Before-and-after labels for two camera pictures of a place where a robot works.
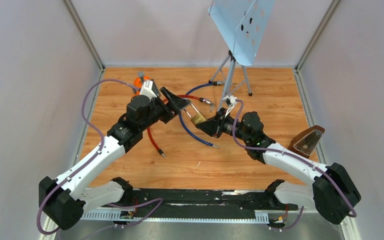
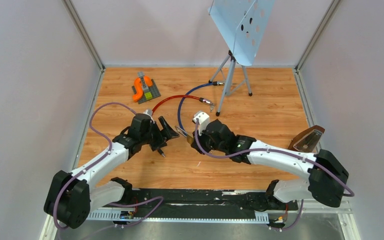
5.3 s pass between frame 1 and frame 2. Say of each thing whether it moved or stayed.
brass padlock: moved
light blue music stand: stayed
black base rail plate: stayed
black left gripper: moved
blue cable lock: stayed
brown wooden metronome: stayed
